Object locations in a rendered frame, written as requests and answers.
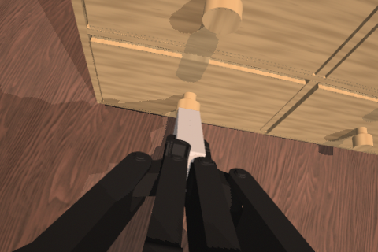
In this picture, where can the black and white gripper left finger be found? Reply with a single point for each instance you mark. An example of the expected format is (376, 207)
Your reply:
(94, 222)

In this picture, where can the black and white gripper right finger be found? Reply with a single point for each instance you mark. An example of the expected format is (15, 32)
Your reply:
(216, 221)

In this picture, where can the light wooden chest of drawers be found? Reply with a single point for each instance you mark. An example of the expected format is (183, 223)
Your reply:
(363, 29)

